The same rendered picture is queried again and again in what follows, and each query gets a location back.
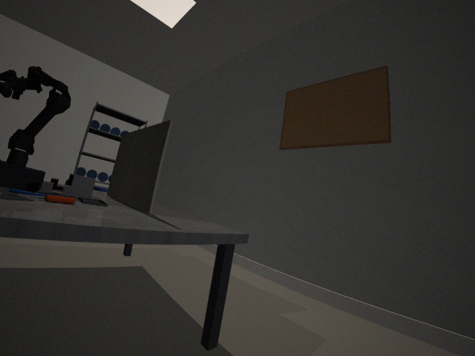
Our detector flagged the red-handled screwdriver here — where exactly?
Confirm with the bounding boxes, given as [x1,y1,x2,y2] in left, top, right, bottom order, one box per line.
[16,193,76,204]

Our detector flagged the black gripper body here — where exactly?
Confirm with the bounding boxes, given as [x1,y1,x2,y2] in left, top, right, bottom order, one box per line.
[1,70,27,98]

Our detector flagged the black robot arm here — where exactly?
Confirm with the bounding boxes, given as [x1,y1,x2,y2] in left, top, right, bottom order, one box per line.
[5,66,71,167]

